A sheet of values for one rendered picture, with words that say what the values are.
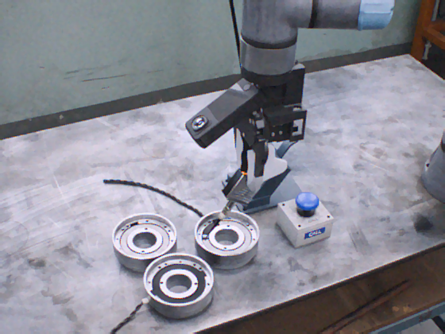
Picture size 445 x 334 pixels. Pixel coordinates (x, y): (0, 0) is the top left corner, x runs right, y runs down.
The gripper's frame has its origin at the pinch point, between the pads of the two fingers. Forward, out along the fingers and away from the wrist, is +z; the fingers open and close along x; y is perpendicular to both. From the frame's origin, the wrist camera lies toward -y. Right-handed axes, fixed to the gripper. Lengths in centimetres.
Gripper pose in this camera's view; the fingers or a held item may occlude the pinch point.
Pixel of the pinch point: (246, 181)
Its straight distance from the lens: 93.6
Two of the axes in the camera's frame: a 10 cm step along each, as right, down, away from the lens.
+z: -0.2, 7.8, 6.3
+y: 9.3, -2.1, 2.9
